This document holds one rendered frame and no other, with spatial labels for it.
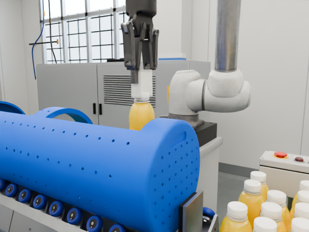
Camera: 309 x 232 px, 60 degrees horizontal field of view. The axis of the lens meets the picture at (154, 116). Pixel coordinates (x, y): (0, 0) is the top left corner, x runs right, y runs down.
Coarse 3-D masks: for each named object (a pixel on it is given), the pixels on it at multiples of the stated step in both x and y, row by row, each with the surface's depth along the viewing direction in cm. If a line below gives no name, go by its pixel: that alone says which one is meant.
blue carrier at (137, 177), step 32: (0, 128) 84; (32, 128) 77; (64, 128) 71; (96, 128) 67; (160, 128) 60; (192, 128) 70; (0, 160) 82; (32, 160) 73; (64, 160) 66; (96, 160) 61; (128, 160) 57; (160, 160) 57; (192, 160) 72; (64, 192) 68; (96, 192) 61; (128, 192) 56; (160, 192) 58; (192, 192) 74; (128, 224) 61; (160, 224) 60
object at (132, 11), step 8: (128, 0) 62; (136, 0) 61; (144, 0) 61; (152, 0) 62; (128, 8) 62; (136, 8) 61; (144, 8) 61; (152, 8) 62; (128, 16) 65; (136, 16) 61; (144, 16) 64; (152, 16) 65; (136, 24) 61; (152, 24) 67; (136, 32) 63
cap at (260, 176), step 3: (255, 171) 73; (258, 171) 73; (252, 174) 71; (255, 174) 71; (258, 174) 71; (261, 174) 71; (264, 174) 71; (252, 177) 71; (255, 177) 70; (258, 177) 70; (261, 177) 70; (264, 177) 70; (258, 180) 70; (261, 180) 70; (264, 180) 70
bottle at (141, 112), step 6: (138, 102) 66; (144, 102) 66; (132, 108) 66; (138, 108) 65; (144, 108) 66; (150, 108) 66; (132, 114) 66; (138, 114) 65; (144, 114) 65; (150, 114) 66; (132, 120) 66; (138, 120) 65; (144, 120) 65; (150, 120) 66; (132, 126) 66; (138, 126) 66
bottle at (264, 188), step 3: (261, 183) 70; (264, 183) 70; (261, 186) 70; (264, 186) 70; (267, 186) 71; (261, 189) 69; (264, 189) 70; (267, 189) 70; (261, 192) 69; (264, 192) 69; (264, 195) 69; (264, 198) 69
